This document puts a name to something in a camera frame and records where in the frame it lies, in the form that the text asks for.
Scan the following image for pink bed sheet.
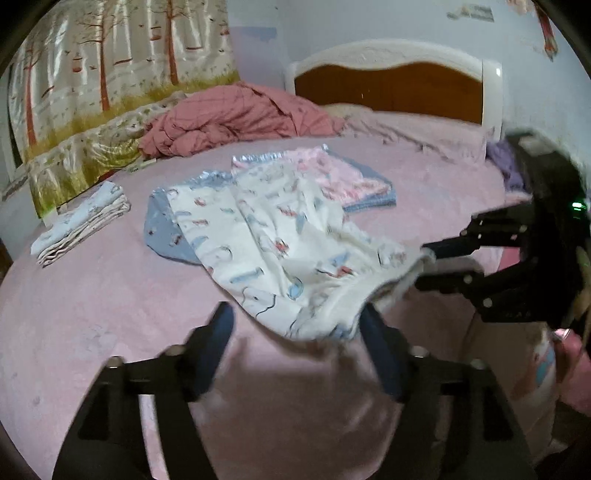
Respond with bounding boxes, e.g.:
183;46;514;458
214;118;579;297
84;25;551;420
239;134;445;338
0;110;591;480

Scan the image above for white and wooden headboard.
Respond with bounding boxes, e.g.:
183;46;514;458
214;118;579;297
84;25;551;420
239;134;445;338
285;39;505;140

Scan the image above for folded pale blue pants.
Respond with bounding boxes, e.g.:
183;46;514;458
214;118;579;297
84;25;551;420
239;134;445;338
30;181;125;252

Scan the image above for beige pillow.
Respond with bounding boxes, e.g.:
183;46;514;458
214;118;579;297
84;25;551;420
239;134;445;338
321;104;376;124

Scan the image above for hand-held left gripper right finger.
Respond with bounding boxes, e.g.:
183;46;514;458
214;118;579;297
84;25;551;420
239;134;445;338
360;305;539;480

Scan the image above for blue cat-print pants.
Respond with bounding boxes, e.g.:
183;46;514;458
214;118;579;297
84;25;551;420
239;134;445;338
144;154;399;267

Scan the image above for pale wall sticker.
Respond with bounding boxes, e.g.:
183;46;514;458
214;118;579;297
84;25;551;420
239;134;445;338
445;4;496;25

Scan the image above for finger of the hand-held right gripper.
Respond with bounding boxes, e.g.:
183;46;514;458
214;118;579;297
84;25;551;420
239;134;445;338
412;261;557;325
421;202;533;260

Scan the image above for purple cloth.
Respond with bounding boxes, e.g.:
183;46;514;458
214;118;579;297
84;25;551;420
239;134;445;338
485;138;537;195

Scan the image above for person's pink pajama clothing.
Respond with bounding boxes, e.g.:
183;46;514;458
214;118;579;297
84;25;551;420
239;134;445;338
462;318;563;468

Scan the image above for pink plaid quilt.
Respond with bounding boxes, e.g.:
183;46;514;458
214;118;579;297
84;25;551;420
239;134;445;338
139;83;348;158

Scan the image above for white cat-print pants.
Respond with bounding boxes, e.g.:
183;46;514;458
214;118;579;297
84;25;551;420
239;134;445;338
166;161;437;343

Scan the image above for red wall sticker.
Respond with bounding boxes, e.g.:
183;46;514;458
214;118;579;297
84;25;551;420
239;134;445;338
534;0;560;62

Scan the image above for person's right hand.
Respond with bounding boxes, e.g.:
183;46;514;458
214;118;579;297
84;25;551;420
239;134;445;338
556;329;591;385

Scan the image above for pink print pants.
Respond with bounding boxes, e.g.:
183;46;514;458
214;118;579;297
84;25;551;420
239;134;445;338
281;144;394;207

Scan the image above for tree-print curtain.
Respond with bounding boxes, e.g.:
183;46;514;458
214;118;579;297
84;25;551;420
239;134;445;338
7;0;242;221

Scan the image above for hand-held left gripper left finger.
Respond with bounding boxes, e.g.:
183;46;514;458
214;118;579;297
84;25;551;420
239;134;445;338
52;301;237;480

